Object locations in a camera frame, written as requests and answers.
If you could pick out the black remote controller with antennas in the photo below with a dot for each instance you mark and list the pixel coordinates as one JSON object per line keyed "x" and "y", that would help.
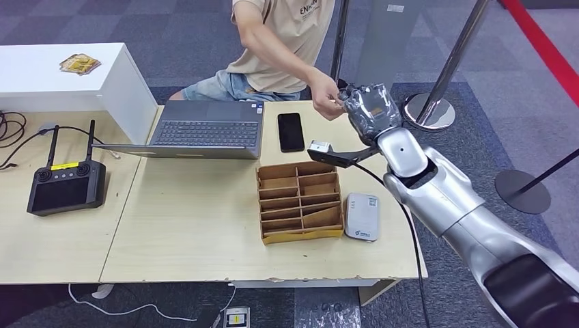
{"x": 65, "y": 192}

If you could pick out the person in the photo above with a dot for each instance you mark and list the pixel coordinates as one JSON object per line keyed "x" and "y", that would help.
{"x": 289, "y": 54}

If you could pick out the white cabinet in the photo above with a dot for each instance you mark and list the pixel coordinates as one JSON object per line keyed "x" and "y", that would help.
{"x": 40, "y": 79}

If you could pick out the grey desk frame rail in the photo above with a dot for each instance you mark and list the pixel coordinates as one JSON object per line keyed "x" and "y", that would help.
{"x": 298, "y": 283}

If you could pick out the grey kiosk panel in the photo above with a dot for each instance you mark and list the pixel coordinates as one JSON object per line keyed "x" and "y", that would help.
{"x": 384, "y": 45}

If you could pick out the grey card reader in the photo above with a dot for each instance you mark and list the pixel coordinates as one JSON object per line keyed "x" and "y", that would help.
{"x": 362, "y": 217}

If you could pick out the chrome stanchion with black base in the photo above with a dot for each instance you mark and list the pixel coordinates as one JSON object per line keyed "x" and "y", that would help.
{"x": 339, "y": 45}

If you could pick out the grey laptop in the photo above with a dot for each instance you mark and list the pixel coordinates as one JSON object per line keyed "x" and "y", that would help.
{"x": 208, "y": 132}

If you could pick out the clear plastic floor sheet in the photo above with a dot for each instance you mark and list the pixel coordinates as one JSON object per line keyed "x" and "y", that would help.
{"x": 325, "y": 310}

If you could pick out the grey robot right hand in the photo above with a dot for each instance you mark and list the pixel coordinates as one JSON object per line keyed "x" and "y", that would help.
{"x": 373, "y": 113}

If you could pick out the wooden desk leg panel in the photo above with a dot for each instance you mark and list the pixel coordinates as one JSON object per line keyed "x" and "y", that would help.
{"x": 375, "y": 292}

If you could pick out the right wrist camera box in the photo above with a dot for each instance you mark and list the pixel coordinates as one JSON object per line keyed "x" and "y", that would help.
{"x": 330, "y": 156}

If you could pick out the metal floor socket box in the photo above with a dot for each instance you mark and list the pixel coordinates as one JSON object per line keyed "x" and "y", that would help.
{"x": 236, "y": 318}

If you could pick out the stack of gold cards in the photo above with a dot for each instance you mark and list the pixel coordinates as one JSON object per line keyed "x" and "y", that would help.
{"x": 79, "y": 64}

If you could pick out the red barrier belt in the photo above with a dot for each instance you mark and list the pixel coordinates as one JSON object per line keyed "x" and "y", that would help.
{"x": 538, "y": 45}

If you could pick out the person's right hand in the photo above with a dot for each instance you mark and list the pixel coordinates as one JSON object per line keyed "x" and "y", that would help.
{"x": 323, "y": 93}

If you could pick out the black smartphone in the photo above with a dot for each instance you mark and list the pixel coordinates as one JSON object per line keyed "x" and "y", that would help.
{"x": 291, "y": 132}

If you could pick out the person's right forearm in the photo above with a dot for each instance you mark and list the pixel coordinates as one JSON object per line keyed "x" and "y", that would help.
{"x": 285, "y": 59}

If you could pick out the cardboard card organizer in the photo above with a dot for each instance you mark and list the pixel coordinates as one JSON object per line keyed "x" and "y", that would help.
{"x": 301, "y": 235}

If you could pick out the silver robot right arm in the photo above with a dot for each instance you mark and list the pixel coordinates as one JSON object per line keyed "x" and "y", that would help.
{"x": 452, "y": 203}

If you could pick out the white shoe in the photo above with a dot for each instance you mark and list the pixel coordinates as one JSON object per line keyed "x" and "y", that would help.
{"x": 103, "y": 290}

